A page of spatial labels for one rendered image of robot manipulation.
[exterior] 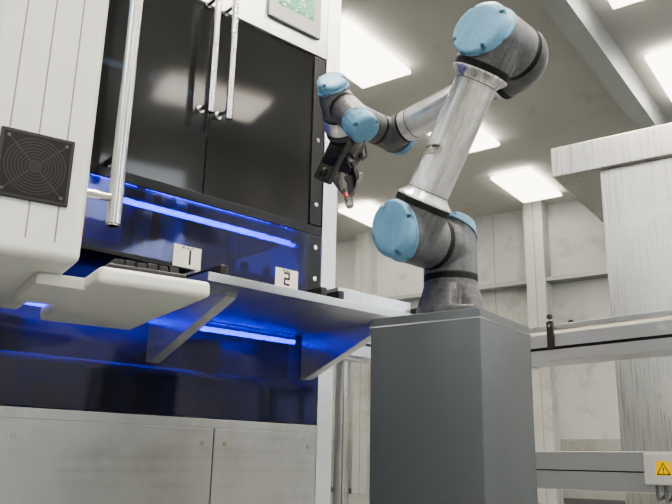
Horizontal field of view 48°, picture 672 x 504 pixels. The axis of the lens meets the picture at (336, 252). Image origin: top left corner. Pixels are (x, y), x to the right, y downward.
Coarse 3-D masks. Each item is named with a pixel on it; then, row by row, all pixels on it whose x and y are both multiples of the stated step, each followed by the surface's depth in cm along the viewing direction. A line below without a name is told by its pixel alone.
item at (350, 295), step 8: (336, 288) 187; (344, 296) 188; (352, 296) 190; (360, 296) 191; (368, 296) 193; (376, 296) 195; (368, 304) 193; (376, 304) 195; (384, 304) 197; (392, 304) 199; (400, 304) 201; (408, 304) 203; (408, 312) 202
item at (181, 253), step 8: (176, 248) 201; (184, 248) 203; (192, 248) 205; (176, 256) 201; (184, 256) 202; (192, 256) 204; (200, 256) 206; (176, 264) 200; (184, 264) 202; (192, 264) 204; (200, 264) 205
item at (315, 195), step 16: (320, 64) 252; (320, 112) 248; (320, 128) 247; (320, 144) 245; (320, 160) 244; (320, 192) 241; (320, 208) 240; (320, 224) 239; (320, 240) 237; (320, 256) 236
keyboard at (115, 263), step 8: (112, 264) 129; (120, 264) 130; (128, 264) 131; (136, 264) 132; (144, 264) 133; (152, 264) 134; (144, 272) 131; (152, 272) 132; (160, 272) 133; (168, 272) 134; (176, 272) 136
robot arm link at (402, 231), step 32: (480, 32) 145; (512, 32) 144; (480, 64) 146; (512, 64) 148; (448, 96) 151; (480, 96) 148; (448, 128) 149; (448, 160) 149; (416, 192) 150; (448, 192) 152; (384, 224) 152; (416, 224) 148; (416, 256) 152
